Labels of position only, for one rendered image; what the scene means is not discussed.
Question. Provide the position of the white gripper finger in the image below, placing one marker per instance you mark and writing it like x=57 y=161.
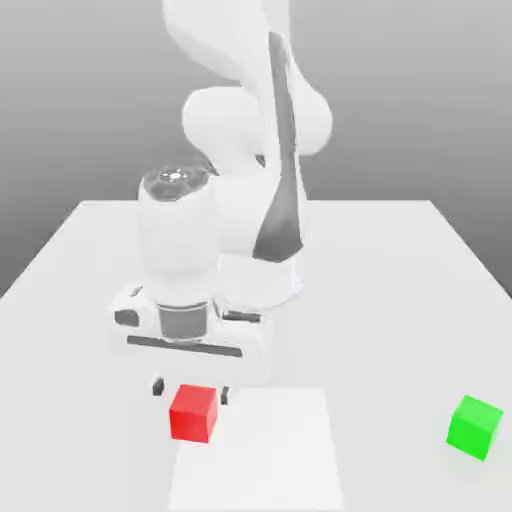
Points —
x=158 y=386
x=225 y=395

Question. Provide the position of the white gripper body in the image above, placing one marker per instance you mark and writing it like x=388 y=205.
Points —
x=256 y=344

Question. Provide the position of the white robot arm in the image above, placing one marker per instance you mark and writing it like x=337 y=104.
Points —
x=240 y=120

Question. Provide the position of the small red cube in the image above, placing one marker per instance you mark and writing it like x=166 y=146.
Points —
x=192 y=416

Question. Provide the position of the small green cube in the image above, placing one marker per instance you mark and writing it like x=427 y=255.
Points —
x=474 y=428

